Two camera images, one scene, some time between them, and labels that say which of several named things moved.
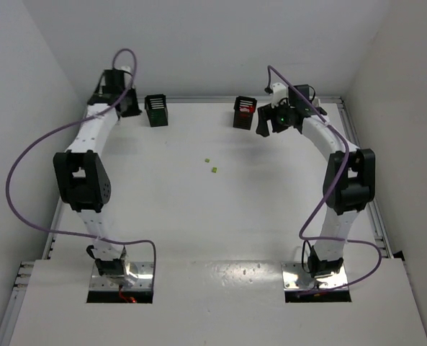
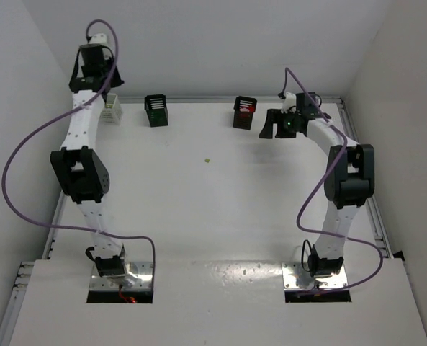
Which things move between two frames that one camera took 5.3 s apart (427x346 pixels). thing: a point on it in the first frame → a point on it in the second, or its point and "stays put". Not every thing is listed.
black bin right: (243, 110) stays put
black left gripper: (129, 104) → (91, 83)
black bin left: (155, 108) stays put
